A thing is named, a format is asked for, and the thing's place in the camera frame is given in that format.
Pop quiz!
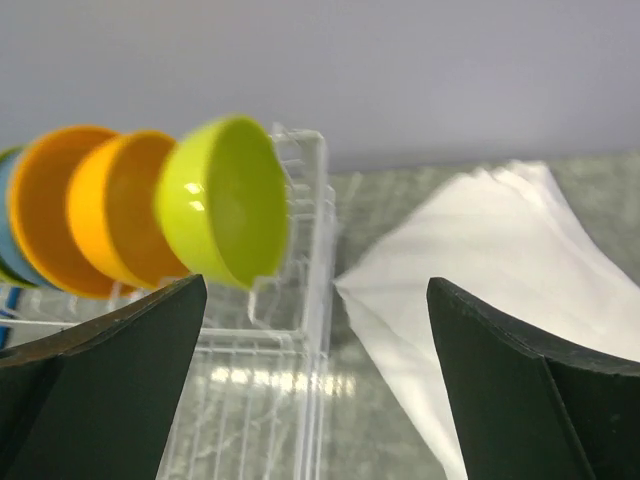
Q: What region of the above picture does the blue shallow bowl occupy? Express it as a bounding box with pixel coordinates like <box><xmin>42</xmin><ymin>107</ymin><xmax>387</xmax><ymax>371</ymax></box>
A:
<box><xmin>1</xmin><ymin>146</ymin><xmax>51</xmax><ymax>287</ymax></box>

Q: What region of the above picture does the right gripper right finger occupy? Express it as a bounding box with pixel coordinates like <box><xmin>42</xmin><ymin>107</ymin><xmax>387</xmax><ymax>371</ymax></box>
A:
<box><xmin>426</xmin><ymin>277</ymin><xmax>639</xmax><ymax>479</ymax></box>

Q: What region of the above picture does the white wire dish rack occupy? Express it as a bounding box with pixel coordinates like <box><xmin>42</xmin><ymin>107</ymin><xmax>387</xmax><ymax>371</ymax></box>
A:
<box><xmin>1</xmin><ymin>127</ymin><xmax>335</xmax><ymax>479</ymax></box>

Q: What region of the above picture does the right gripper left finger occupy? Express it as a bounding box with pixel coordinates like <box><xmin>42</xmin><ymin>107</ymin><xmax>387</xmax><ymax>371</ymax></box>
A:
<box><xmin>1</xmin><ymin>275</ymin><xmax>207</xmax><ymax>479</ymax></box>

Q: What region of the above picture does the white towel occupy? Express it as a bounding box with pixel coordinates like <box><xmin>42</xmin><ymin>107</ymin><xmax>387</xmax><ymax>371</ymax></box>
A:
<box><xmin>336</xmin><ymin>161</ymin><xmax>639</xmax><ymax>479</ymax></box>

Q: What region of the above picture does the green shallow bowl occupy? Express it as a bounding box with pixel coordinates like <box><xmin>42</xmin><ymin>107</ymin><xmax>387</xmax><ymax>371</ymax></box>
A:
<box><xmin>1</xmin><ymin>147</ymin><xmax>35</xmax><ymax>288</ymax></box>

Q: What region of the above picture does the orange shallow bowl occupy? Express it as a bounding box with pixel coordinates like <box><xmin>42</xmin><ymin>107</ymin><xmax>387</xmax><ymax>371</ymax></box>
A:
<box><xmin>6</xmin><ymin>125</ymin><xmax>118</xmax><ymax>300</ymax></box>

